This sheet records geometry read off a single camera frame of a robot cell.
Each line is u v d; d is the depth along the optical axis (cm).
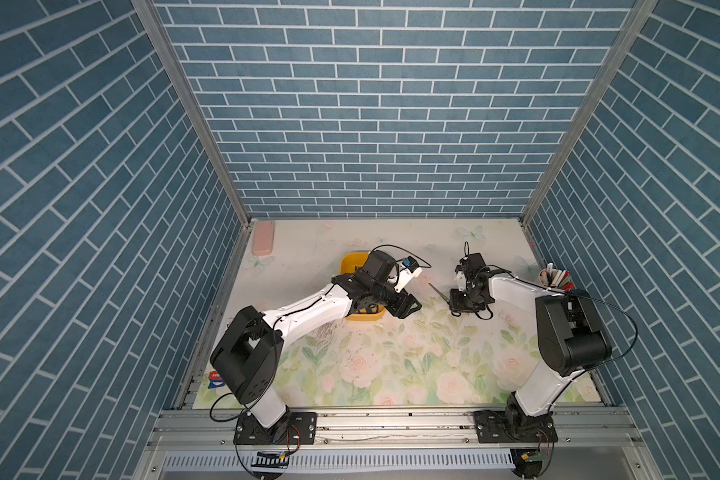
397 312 72
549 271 91
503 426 73
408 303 73
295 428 73
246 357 44
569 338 48
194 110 87
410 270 73
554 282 93
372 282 65
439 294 99
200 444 73
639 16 71
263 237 113
